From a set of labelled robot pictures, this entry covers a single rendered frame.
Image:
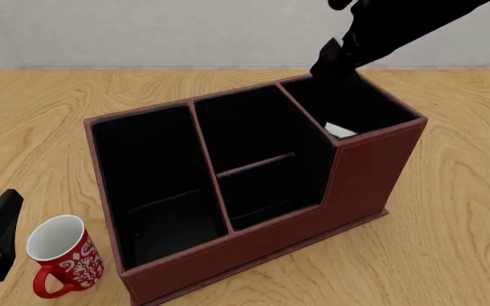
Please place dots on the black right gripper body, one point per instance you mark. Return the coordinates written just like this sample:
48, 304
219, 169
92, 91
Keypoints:
332, 62

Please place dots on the book with white pages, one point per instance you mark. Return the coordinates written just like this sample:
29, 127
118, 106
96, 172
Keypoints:
339, 130

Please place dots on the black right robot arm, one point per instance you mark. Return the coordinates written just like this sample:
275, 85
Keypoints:
402, 24

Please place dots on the red-brown desk caddy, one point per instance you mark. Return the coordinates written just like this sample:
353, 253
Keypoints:
368, 178

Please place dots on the red mug with white pattern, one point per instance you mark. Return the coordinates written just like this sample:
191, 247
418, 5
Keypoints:
81, 259

